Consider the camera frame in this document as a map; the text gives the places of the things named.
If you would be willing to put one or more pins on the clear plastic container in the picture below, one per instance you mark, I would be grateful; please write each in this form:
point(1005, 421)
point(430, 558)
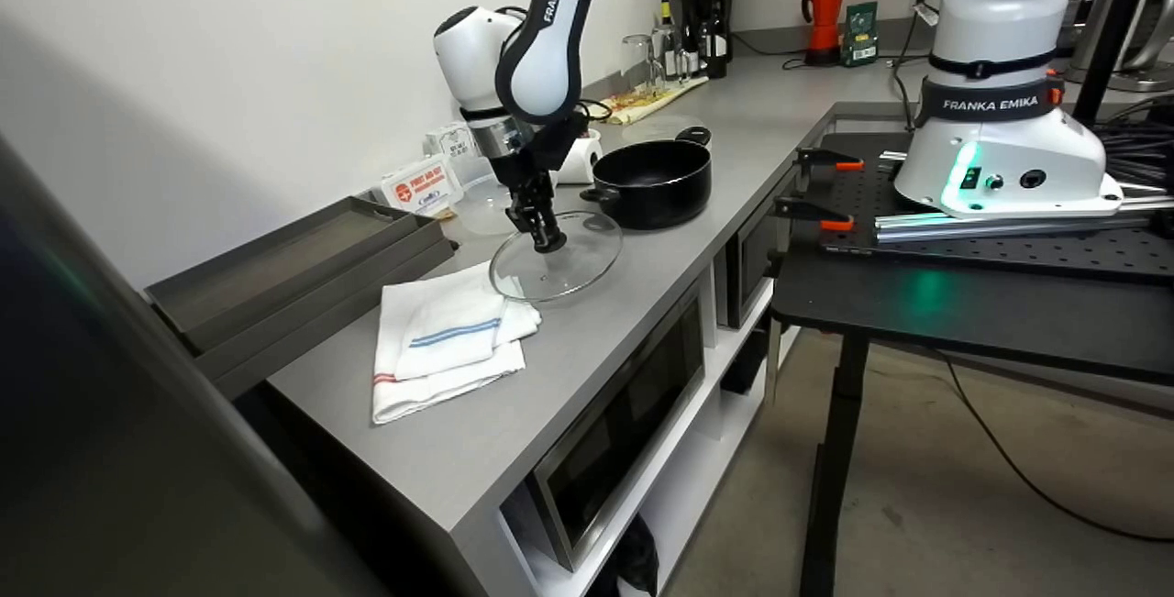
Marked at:
point(481, 204)

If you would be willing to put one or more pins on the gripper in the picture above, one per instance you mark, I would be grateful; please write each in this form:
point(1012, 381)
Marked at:
point(525, 173)

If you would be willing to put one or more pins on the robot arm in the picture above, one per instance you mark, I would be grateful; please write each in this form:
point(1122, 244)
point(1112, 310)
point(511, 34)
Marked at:
point(995, 56)

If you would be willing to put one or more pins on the white towel with red stripe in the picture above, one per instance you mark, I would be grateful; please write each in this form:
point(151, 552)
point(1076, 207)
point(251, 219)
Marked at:
point(413, 391)

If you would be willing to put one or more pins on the white towel with blue stripe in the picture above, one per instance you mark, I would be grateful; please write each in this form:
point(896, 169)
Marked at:
point(459, 331)

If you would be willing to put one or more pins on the green coffee bag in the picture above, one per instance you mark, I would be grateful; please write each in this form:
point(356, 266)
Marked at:
point(859, 36)

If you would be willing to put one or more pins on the patterned placemat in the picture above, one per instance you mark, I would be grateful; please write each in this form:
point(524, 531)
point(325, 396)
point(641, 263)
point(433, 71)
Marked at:
point(647, 102)

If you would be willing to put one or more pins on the microwave door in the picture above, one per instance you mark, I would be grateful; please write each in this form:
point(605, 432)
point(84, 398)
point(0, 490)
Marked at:
point(619, 427)

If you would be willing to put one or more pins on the black coffee maker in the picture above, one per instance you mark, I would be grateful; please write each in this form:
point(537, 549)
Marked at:
point(708, 19)

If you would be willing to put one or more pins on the glass pot lid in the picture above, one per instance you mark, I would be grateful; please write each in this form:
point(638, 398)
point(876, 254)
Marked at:
point(561, 269)

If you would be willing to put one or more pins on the wine glass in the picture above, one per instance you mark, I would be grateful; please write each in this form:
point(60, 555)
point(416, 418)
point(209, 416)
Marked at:
point(639, 60)

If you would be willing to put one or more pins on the dark bottle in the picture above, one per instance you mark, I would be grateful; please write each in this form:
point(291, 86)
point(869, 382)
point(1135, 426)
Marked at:
point(669, 42)

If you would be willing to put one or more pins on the black bag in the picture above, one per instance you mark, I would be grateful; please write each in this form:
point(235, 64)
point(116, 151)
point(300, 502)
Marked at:
point(635, 560)

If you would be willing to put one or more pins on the black and orange clamp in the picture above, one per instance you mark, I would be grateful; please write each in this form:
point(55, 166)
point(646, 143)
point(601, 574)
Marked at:
point(825, 160)
point(812, 212)

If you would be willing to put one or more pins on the white first aid box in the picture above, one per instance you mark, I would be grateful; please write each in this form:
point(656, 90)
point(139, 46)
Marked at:
point(420, 186)

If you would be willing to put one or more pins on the white paper towel roll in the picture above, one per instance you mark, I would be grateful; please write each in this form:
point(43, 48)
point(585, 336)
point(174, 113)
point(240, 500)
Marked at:
point(581, 161)

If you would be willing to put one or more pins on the small microwave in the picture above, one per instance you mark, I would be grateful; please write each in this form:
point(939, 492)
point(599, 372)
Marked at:
point(747, 258)

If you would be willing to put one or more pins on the stack of grey trays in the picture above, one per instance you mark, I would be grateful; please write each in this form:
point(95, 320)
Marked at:
point(293, 290)

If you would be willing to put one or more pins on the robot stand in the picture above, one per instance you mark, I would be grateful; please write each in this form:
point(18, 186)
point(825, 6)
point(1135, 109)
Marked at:
point(972, 304)

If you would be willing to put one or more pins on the black cooking pot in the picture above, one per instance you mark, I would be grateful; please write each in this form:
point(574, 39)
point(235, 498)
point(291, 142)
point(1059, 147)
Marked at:
point(653, 186)

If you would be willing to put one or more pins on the red moka pot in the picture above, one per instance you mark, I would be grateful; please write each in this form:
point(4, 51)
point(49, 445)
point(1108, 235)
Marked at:
point(824, 24)

